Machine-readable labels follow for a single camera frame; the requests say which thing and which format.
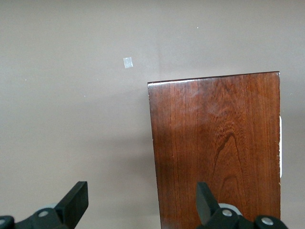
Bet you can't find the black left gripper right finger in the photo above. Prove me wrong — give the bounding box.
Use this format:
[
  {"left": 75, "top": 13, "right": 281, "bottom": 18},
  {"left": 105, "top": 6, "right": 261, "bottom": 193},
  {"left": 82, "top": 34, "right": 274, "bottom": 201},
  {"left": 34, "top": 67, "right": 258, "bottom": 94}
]
[{"left": 195, "top": 182, "right": 289, "bottom": 229}]

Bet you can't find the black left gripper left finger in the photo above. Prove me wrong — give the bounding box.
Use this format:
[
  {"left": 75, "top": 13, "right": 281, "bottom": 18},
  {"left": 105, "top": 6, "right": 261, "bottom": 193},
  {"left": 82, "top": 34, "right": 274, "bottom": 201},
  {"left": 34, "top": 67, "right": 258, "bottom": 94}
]
[{"left": 0, "top": 181, "right": 90, "bottom": 229}]

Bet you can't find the white metal drawer handle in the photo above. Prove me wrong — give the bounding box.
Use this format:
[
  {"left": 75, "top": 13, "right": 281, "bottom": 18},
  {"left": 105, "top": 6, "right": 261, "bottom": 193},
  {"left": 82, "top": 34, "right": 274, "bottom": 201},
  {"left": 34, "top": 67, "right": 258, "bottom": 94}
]
[{"left": 279, "top": 115, "right": 283, "bottom": 178}]

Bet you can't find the dark brown wooden cabinet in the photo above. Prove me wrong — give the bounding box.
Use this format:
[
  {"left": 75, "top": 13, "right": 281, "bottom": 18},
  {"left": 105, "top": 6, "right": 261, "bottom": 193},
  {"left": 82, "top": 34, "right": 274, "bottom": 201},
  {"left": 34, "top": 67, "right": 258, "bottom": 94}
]
[{"left": 147, "top": 71, "right": 281, "bottom": 229}]

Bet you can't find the small grey tape piece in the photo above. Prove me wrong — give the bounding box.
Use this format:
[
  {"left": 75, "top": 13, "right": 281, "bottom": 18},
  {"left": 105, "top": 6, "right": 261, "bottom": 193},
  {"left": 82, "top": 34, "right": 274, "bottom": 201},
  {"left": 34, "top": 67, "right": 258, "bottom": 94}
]
[{"left": 122, "top": 57, "right": 134, "bottom": 70}]

